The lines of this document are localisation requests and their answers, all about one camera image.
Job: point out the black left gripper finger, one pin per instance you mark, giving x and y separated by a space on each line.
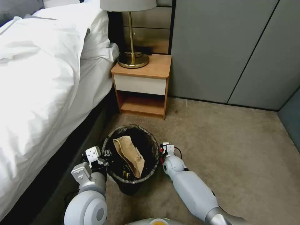
104 161
107 153

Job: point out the black round trash bin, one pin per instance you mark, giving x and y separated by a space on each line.
150 150

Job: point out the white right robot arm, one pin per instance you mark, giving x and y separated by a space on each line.
192 187

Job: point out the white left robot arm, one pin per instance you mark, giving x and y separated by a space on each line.
86 206

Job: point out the crumpled brown paper bag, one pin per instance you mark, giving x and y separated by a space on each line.
129 154

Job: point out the small yellow black wrapper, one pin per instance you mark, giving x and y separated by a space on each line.
125 173

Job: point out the dark grey bed base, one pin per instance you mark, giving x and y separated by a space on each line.
58 168

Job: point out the wooden nightstand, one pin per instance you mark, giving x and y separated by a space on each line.
143 103

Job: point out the white robot front shell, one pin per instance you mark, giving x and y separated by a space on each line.
152 221

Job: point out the white nightstand drawer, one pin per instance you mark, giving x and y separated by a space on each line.
140 84

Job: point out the white duvet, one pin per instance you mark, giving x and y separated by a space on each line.
39 84

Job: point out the brass table lamp white shade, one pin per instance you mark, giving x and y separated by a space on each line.
132 59

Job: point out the grey panelled wardrobe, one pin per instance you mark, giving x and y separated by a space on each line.
222 51

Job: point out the white pillow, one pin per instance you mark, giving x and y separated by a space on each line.
77 18

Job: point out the grey headboard cushion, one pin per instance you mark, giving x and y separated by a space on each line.
16 8

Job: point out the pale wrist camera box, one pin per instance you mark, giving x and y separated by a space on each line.
169 148
93 153

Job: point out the brown padded wall panel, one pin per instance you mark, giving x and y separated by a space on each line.
150 28

